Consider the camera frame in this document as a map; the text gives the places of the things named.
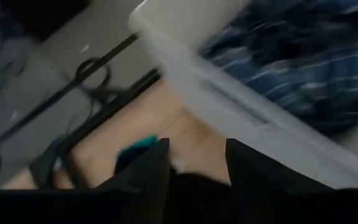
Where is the coiled black floor cable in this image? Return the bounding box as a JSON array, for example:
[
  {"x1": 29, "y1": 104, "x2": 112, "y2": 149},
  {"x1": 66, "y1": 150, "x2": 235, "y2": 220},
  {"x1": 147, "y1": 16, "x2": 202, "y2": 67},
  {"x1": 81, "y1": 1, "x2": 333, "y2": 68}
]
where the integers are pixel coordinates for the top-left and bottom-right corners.
[{"x1": 74, "y1": 57, "x2": 113, "y2": 97}]

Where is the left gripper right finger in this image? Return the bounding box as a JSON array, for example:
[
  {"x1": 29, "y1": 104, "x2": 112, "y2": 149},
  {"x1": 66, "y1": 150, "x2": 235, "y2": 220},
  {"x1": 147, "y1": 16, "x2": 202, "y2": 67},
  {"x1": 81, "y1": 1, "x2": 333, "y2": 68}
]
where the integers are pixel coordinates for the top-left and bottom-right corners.
[{"x1": 224, "y1": 138, "x2": 336, "y2": 191}]

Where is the teal sock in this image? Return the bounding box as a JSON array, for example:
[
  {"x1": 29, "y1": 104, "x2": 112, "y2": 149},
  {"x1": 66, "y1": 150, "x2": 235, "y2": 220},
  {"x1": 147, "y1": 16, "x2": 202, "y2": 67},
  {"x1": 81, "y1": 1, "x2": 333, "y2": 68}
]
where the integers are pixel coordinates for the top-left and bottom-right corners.
[{"x1": 114, "y1": 134, "x2": 160, "y2": 175}]

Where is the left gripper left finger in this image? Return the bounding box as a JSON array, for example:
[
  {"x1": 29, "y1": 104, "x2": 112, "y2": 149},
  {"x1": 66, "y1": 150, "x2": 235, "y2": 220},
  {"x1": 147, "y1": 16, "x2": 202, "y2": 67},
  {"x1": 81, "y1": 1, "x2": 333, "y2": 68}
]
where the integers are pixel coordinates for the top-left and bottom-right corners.
[{"x1": 94, "y1": 138, "x2": 171, "y2": 191}]

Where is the white perforated laundry basket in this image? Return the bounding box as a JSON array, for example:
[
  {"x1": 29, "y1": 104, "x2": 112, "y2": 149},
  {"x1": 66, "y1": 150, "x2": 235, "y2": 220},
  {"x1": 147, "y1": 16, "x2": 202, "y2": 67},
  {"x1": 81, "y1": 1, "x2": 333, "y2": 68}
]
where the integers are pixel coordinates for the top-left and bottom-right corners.
[{"x1": 128, "y1": 0, "x2": 358, "y2": 190}]

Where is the black aluminium table frame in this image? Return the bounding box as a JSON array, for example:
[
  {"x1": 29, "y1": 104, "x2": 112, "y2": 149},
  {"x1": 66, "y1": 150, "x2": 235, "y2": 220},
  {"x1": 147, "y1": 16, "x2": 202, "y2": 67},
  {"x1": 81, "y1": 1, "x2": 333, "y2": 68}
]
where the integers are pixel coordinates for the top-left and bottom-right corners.
[{"x1": 29, "y1": 67, "x2": 163, "y2": 190}]

